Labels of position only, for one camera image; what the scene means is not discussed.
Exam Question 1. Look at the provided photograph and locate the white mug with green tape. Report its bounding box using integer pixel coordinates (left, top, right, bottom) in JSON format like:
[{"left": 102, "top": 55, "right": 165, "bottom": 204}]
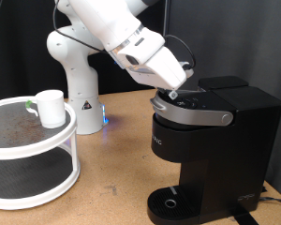
[{"left": 25, "top": 89, "right": 67, "bottom": 129}]

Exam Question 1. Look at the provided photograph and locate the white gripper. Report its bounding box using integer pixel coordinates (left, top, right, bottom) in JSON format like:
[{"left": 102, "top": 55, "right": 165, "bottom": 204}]
[{"left": 127, "top": 46, "right": 187, "bottom": 100}]

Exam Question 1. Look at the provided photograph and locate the white two-tier turntable rack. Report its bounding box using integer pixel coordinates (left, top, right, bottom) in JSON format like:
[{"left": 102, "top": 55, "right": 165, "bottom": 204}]
[{"left": 0, "top": 96, "right": 81, "bottom": 211}]

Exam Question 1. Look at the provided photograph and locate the braided power cable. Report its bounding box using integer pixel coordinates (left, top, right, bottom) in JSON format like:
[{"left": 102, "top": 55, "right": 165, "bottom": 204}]
[{"left": 259, "top": 186, "right": 281, "bottom": 207}]

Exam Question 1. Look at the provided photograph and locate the black tape strip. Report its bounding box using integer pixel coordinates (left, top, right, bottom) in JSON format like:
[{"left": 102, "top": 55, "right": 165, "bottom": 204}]
[{"left": 229, "top": 205, "right": 260, "bottom": 225}]

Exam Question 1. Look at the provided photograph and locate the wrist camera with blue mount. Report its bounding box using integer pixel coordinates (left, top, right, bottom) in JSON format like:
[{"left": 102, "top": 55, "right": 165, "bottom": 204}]
[{"left": 178, "top": 60, "right": 195, "bottom": 79}]

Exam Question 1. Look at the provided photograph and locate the black camera cable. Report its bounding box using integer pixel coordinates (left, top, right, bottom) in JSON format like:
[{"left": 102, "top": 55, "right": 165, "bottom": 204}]
[{"left": 52, "top": 0, "right": 197, "bottom": 71}]

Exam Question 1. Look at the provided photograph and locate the grey partition panel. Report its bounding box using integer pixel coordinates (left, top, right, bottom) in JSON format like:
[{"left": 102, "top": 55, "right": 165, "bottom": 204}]
[{"left": 160, "top": 0, "right": 281, "bottom": 201}]

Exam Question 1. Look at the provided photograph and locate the black Keurig coffee machine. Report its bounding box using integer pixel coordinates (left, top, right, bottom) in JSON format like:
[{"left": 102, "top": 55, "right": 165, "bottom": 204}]
[{"left": 147, "top": 75, "right": 281, "bottom": 225}]

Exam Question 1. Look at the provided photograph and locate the black curtain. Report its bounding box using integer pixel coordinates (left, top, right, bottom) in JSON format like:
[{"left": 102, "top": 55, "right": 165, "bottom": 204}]
[{"left": 0, "top": 0, "right": 168, "bottom": 103}]

